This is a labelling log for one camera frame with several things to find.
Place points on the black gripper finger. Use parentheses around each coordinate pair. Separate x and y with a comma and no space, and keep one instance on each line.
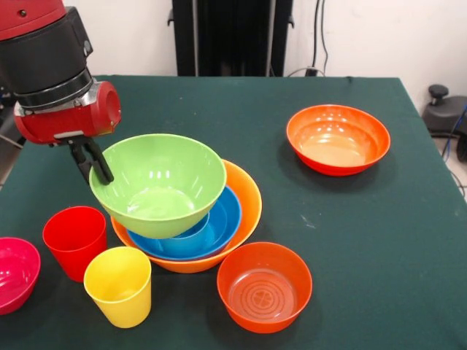
(82,162)
(100,164)

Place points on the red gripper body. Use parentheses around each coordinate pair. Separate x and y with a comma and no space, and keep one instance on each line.
(69,122)

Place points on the green bowl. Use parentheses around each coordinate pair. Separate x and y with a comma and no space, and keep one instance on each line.
(160,182)

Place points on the red cup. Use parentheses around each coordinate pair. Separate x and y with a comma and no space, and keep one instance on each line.
(74,251)

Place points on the blue cup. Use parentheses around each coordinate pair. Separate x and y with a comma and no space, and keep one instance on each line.
(186,242)

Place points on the pink bowl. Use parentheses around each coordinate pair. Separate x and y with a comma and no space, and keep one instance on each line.
(16,273)

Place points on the small blue bowl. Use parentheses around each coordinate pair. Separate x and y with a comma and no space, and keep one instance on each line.
(215,229)

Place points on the yellow cup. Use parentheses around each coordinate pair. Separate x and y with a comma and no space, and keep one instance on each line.
(118,295)

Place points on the large blue bowl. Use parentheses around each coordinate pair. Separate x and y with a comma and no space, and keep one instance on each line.
(228,215)

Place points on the large orange bowl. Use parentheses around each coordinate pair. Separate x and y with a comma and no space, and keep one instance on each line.
(248,197)

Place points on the wide red bowl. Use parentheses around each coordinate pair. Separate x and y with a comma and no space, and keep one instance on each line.
(337,146)

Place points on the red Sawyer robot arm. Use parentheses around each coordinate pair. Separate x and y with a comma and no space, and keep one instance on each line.
(40,47)

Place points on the black caster base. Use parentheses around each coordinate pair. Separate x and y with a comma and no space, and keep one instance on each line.
(443,113)
(7,131)

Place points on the small red bowl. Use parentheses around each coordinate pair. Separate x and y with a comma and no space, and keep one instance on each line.
(264,266)

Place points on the dark green tablecloth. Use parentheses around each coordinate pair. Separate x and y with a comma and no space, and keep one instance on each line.
(328,310)

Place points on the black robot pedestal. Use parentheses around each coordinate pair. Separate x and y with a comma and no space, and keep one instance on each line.
(230,36)

